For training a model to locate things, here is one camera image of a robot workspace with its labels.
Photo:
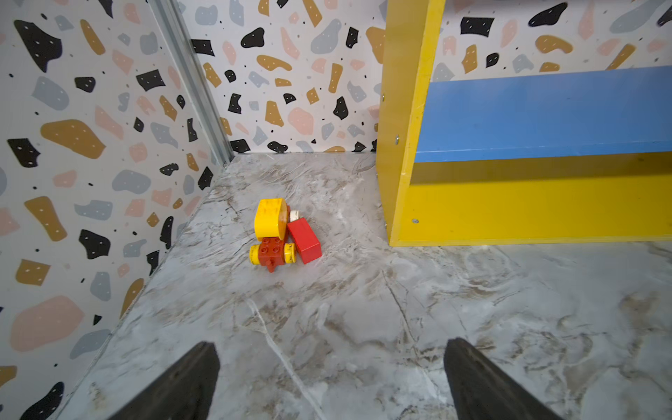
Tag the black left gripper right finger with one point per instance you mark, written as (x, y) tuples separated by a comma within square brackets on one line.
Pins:
[(481, 390)]

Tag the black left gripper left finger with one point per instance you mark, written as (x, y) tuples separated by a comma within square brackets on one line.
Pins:
[(184, 391)]

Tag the red yellow toy block vehicle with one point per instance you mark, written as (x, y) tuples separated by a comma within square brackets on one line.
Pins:
[(283, 236)]

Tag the yellow shelf pink blue boards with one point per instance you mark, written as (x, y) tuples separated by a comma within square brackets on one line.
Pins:
[(516, 122)]

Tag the grey metal corner profile left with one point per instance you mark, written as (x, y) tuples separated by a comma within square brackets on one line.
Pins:
[(178, 41)]

